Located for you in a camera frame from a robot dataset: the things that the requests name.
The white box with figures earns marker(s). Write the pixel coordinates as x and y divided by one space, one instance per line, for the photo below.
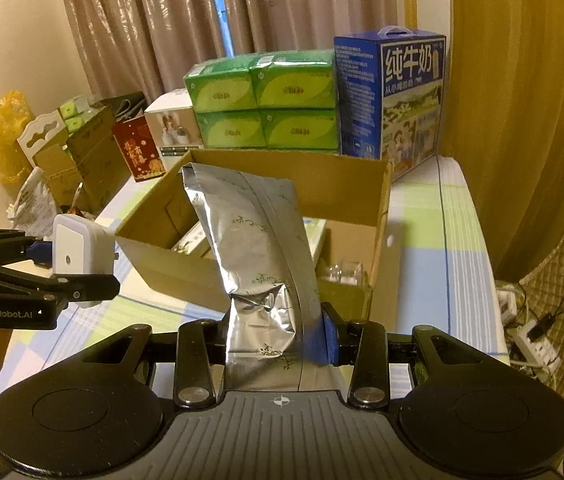
171 130

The checked cloth desktop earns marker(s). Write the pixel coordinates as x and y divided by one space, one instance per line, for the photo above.
437 260

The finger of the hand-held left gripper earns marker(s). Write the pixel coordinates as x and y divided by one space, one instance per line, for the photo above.
86 287
6 246

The green tissue pack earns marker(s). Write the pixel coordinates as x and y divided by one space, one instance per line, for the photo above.
219 87
299 130
232 131
294 82

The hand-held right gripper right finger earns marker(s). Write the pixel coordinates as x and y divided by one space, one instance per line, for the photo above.
334 345

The white square night light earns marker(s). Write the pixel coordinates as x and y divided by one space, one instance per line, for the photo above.
79 245

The red gift box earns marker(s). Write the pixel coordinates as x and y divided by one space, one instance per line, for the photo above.
136 150

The white flat box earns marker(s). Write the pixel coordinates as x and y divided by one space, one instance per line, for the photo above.
316 240

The white medicine box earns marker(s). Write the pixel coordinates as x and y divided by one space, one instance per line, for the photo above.
192 245

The cardboard box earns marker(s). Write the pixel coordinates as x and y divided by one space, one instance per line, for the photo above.
352 190

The small green boxes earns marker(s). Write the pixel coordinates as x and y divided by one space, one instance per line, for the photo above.
74 112

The white crumpled plastic bag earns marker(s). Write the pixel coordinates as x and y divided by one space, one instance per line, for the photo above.
31 205

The brown cardboard carton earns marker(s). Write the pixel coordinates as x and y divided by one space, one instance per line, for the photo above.
96 160

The golden curtain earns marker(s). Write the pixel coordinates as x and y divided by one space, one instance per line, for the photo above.
527 110

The clear plastic box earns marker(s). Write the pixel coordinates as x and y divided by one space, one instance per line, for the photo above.
344 272

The carton with white hanger flap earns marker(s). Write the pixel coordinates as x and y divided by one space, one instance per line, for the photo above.
44 155

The blue milk carton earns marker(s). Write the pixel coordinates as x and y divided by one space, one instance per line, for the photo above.
402 105

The silver foil bag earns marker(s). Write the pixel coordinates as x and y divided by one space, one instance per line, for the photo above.
257 240

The yellow plastic bag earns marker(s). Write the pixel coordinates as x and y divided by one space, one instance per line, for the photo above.
4 140

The white power strip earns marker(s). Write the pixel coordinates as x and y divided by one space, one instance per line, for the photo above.
537 347

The brown shiny curtain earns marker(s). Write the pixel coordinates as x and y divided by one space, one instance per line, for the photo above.
161 25

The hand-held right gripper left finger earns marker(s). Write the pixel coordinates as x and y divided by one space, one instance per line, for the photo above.
194 355

